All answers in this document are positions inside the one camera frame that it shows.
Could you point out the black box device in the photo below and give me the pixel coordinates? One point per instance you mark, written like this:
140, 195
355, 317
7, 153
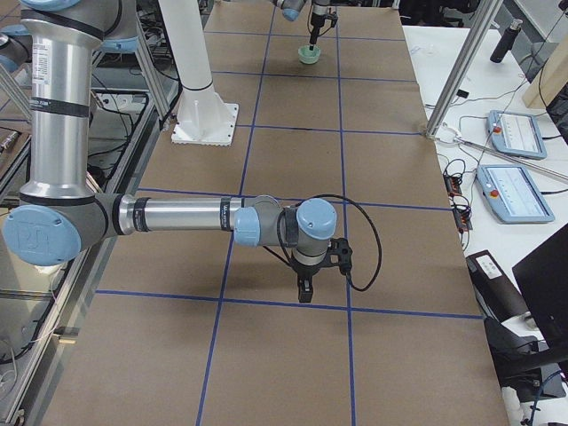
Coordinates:
496, 290

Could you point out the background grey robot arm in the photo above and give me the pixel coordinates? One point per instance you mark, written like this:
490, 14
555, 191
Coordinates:
16, 47

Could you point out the metal rod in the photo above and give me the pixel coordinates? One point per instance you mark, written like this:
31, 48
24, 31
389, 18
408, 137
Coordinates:
512, 158

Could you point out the aluminium frame post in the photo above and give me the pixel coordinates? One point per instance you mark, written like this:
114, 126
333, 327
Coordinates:
485, 15

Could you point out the small electronics board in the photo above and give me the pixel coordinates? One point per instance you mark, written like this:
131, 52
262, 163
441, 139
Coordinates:
453, 185

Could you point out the black water bottle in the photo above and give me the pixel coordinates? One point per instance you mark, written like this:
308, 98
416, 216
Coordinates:
507, 40

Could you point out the aluminium side frame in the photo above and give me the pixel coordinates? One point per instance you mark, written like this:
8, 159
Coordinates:
151, 77

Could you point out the black computer monitor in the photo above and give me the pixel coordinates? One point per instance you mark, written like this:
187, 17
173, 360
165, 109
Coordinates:
542, 279

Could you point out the blue teach pendant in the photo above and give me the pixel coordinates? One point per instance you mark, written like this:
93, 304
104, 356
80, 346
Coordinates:
512, 196
516, 134

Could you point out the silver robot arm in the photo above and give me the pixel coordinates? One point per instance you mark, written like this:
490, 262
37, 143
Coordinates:
291, 10
59, 216

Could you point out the wooden board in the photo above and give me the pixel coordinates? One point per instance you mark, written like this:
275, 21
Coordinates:
550, 80

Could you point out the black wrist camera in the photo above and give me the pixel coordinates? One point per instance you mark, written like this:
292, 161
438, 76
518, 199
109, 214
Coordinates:
339, 255
332, 18

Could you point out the near blue teach pendant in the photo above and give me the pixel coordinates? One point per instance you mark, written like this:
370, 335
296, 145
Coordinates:
512, 196

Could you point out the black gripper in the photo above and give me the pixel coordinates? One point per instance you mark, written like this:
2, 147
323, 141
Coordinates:
307, 270
316, 18

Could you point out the far blue teach pendant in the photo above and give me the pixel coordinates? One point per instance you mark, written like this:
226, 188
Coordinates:
516, 134

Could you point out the mint green bowl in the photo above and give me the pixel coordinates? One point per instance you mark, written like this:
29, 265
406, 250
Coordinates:
309, 54

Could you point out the white pedestal column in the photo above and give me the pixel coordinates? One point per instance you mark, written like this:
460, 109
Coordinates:
203, 118

